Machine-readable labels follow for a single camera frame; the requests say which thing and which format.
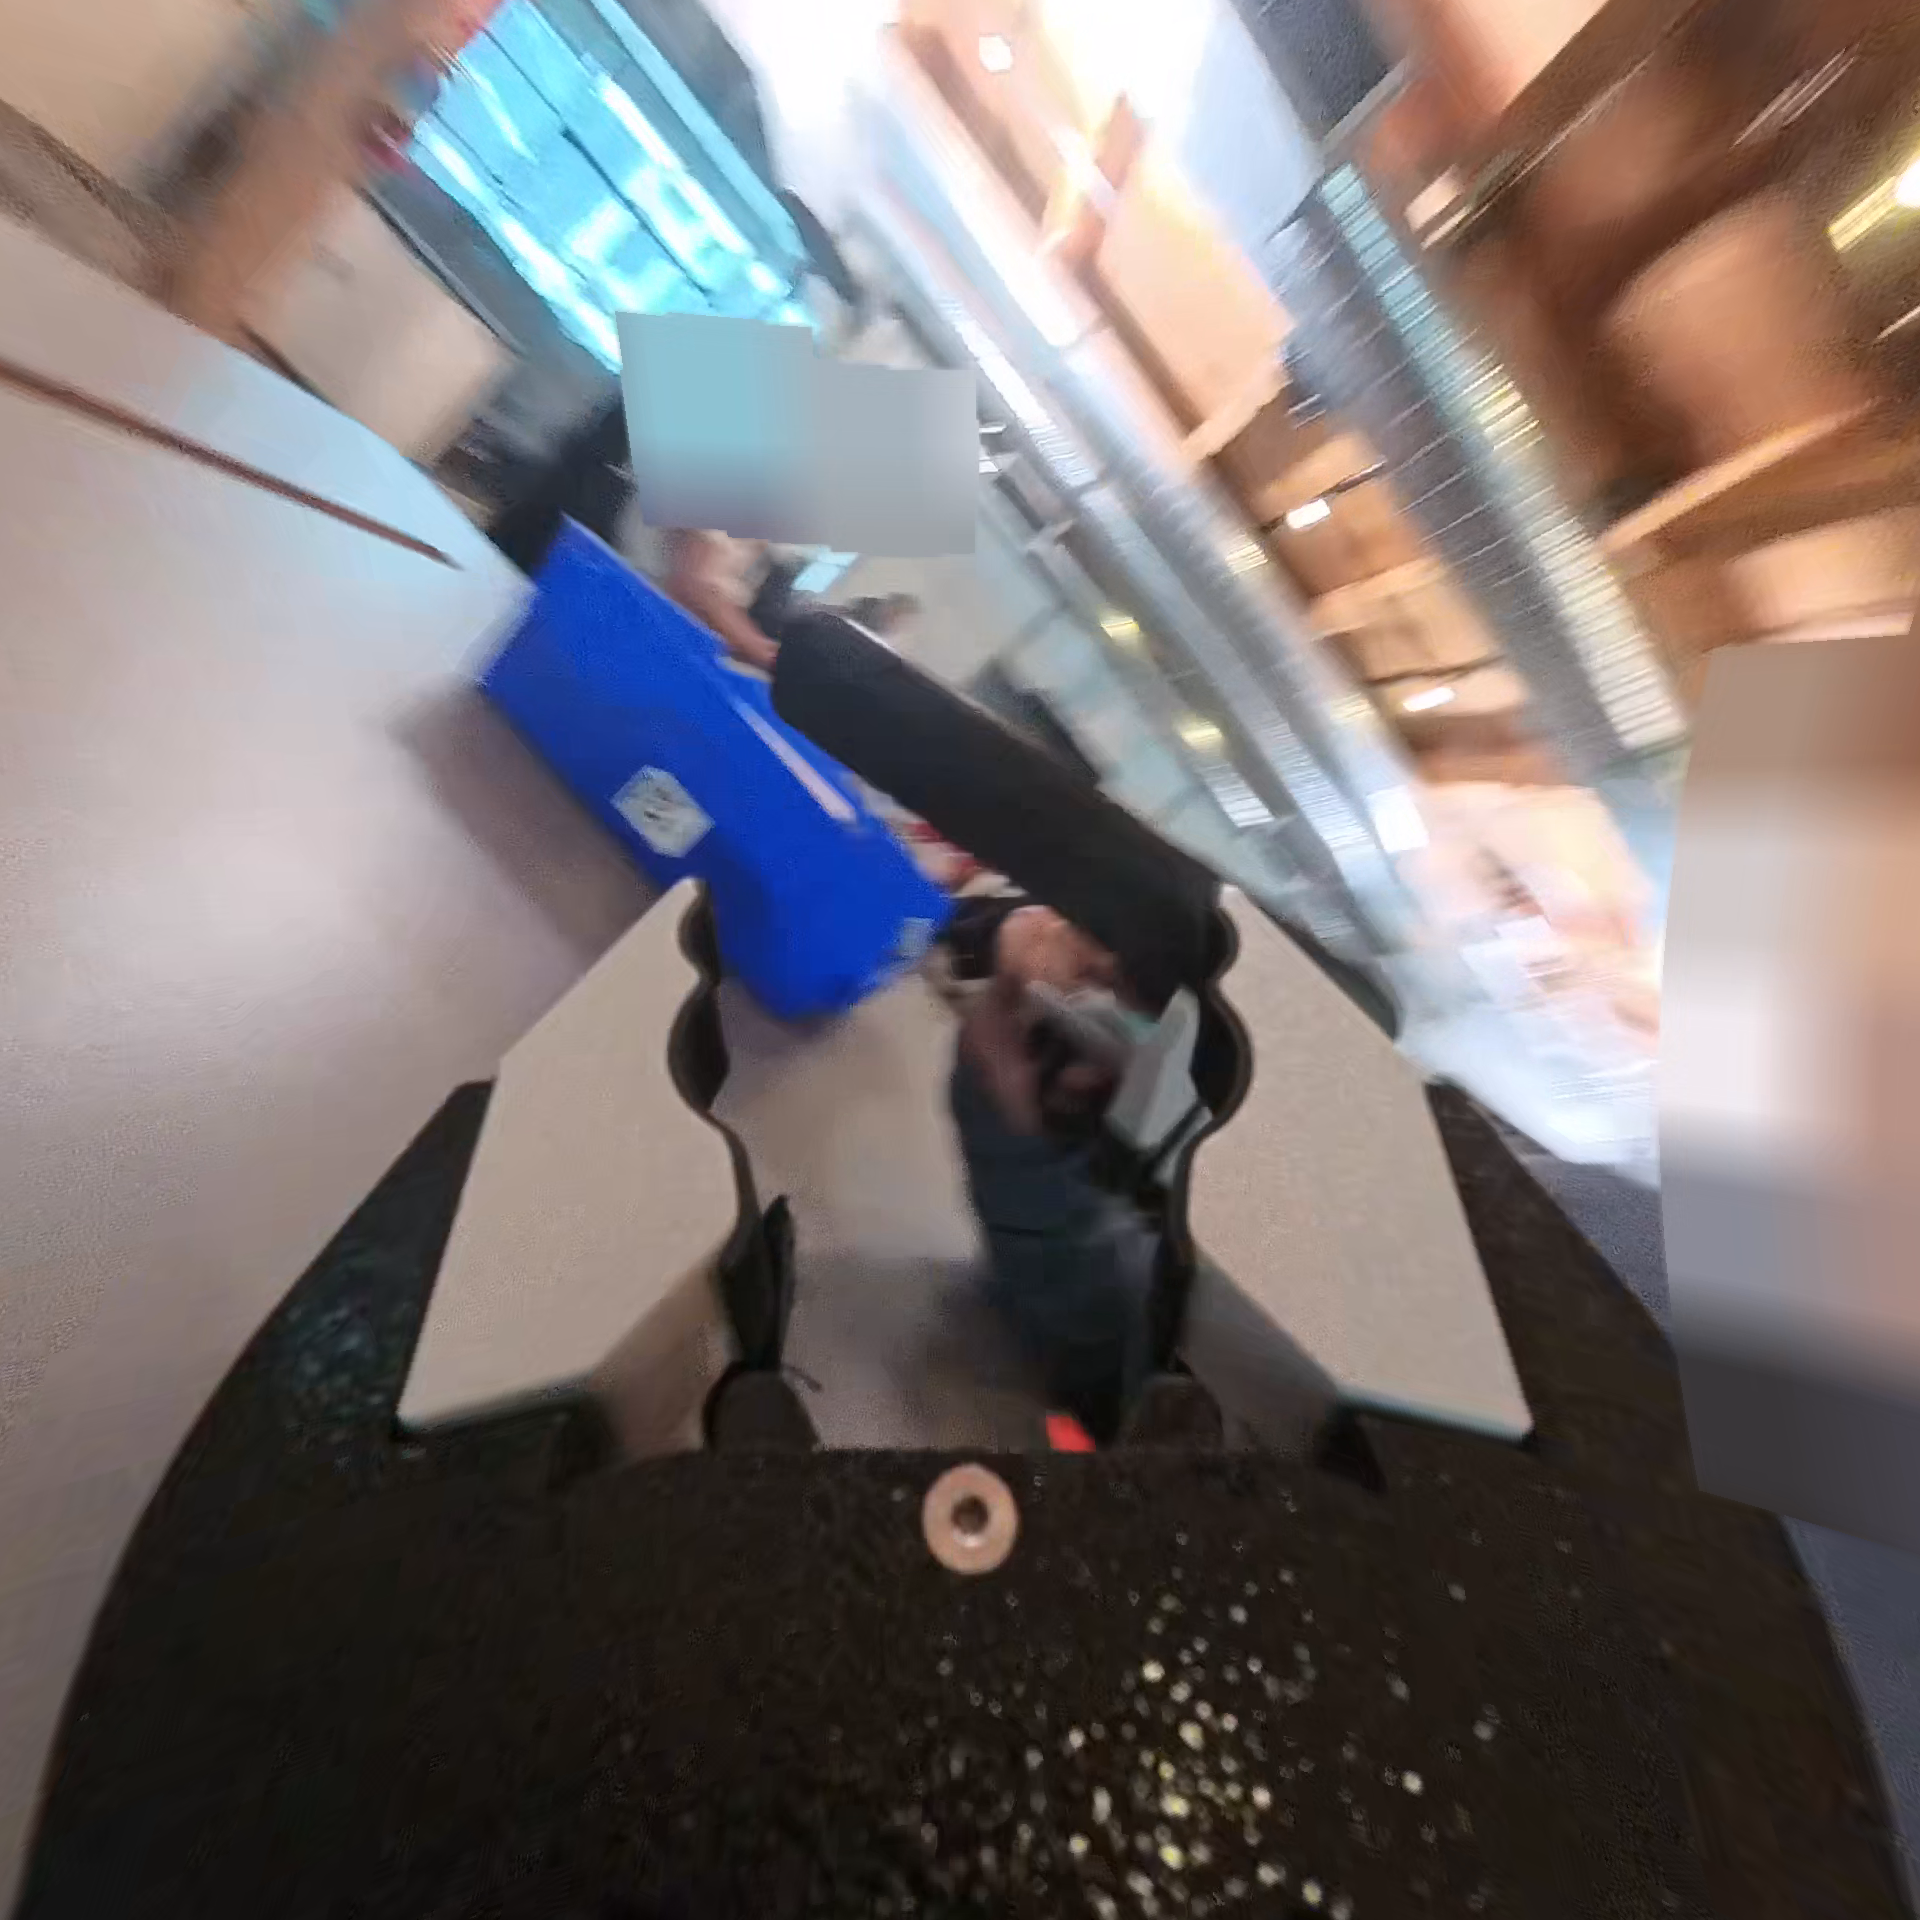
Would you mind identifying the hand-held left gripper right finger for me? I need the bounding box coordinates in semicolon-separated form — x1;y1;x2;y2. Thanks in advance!
1118;884;1539;1454

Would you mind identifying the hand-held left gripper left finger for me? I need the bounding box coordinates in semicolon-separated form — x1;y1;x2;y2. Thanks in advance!
393;883;823;1454

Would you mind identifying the black strap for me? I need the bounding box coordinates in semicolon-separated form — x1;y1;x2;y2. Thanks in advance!
769;613;1223;1012

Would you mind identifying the blue bin with white label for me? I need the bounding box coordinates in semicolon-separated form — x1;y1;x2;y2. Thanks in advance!
478;516;960;1024

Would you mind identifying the person's right hand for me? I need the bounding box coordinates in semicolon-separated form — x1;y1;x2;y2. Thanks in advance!
976;901;1128;1113

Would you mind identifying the large paned window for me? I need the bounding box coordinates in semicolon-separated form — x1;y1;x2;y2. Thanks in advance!
369;0;825;368

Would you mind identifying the large silver ventilation duct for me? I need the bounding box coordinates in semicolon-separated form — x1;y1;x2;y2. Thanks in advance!
1283;157;1689;788

